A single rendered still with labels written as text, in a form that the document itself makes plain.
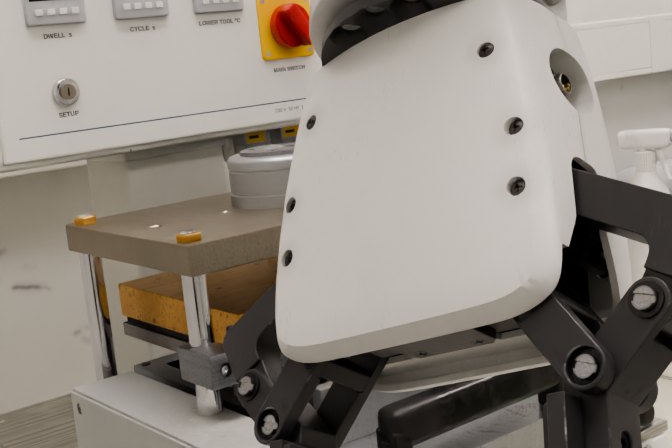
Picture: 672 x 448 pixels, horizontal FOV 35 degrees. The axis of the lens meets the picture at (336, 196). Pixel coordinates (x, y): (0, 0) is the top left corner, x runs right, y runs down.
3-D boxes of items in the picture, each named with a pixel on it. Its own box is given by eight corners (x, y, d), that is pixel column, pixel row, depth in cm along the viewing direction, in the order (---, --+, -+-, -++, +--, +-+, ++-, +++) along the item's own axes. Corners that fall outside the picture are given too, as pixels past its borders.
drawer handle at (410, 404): (378, 472, 62) (372, 406, 61) (549, 399, 71) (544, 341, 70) (401, 481, 60) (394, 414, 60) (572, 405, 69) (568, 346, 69)
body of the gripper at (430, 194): (633, 24, 34) (667, 359, 29) (388, 121, 40) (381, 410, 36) (504, -101, 29) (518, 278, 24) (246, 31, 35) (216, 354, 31)
